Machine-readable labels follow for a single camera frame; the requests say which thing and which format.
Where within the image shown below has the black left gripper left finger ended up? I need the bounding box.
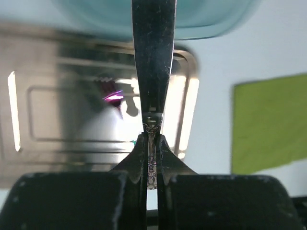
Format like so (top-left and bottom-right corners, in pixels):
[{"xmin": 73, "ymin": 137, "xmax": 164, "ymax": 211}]
[{"xmin": 0, "ymin": 134, "xmax": 147, "ymax": 230}]

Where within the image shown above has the green paper napkin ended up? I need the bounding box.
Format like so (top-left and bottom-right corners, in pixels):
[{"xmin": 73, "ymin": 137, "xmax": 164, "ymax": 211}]
[{"xmin": 231, "ymin": 73, "xmax": 307, "ymax": 174}]

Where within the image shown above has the silver table knife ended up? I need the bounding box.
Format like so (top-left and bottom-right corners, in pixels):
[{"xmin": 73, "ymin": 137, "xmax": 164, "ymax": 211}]
[{"xmin": 131, "ymin": 0, "xmax": 177, "ymax": 190}]

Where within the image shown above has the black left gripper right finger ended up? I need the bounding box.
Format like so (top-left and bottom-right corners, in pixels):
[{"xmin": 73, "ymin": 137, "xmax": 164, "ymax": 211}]
[{"xmin": 157, "ymin": 136, "xmax": 304, "ymax": 230}]

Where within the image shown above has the silver metal tray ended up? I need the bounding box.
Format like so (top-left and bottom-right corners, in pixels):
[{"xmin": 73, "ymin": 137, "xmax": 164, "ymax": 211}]
[{"xmin": 0, "ymin": 23, "xmax": 200, "ymax": 189}]

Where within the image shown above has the teal plastic bin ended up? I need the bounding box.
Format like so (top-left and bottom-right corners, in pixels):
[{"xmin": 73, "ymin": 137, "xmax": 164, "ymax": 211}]
[{"xmin": 54, "ymin": 0, "xmax": 260, "ymax": 41}]

